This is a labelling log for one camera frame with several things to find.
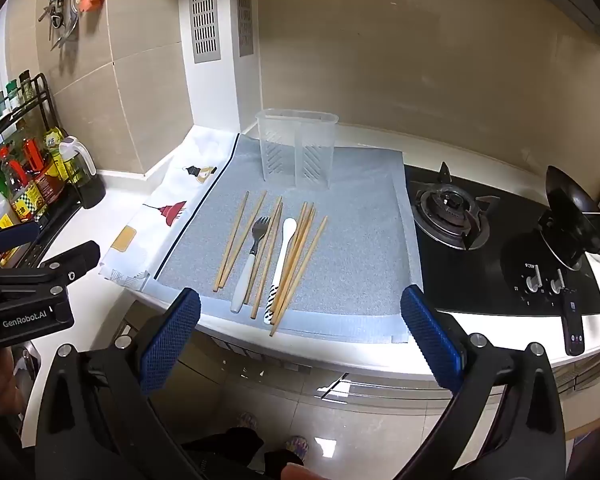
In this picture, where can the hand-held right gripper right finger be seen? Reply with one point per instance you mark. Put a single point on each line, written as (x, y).
(430, 335)

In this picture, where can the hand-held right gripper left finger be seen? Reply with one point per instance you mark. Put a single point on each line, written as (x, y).
(170, 340)

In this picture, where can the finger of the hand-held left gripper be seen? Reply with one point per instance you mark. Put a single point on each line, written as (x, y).
(15, 237)
(75, 260)

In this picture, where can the bunch of wooden chopsticks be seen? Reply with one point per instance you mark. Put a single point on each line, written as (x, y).
(298, 242)

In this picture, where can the person's left hand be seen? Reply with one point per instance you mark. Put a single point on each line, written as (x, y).
(2, 375)

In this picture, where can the black condiment rack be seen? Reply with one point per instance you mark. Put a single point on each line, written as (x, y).
(60, 220)

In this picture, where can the red-capped sauce bottle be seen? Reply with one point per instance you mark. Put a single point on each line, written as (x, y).
(17, 190)

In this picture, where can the red-label sauce bottle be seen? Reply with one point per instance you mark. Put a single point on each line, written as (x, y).
(42, 175)

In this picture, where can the black glass gas stove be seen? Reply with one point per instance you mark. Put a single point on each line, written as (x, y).
(480, 280)

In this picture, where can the yellow-label bottle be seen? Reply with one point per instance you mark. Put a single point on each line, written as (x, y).
(55, 150)

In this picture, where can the grey textured mat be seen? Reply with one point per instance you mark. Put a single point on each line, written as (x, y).
(360, 260)

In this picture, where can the patterned slipper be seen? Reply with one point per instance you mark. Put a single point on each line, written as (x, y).
(245, 420)
(296, 445)

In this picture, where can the glossy cabinet front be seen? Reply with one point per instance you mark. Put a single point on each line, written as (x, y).
(280, 360)

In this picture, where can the silver stove knob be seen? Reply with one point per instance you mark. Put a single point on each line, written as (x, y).
(531, 284)
(558, 285)

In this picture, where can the person's dark trousers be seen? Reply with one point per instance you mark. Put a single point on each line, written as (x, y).
(230, 452)

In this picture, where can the white printed cloth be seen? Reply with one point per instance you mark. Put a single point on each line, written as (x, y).
(180, 185)

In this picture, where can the black stove burner grate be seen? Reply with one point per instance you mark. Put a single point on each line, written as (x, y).
(450, 205)

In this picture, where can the black handheld device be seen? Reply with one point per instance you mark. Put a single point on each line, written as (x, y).
(574, 325)

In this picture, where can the black wok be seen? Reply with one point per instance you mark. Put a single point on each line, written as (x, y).
(570, 210)

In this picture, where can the hanging metal kitchen tools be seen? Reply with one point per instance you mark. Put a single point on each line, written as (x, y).
(60, 5)

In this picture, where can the wide metal vent grille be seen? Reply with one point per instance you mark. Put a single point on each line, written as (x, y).
(203, 10)

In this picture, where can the narrow metal vent grille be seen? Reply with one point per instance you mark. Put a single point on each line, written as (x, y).
(245, 5)

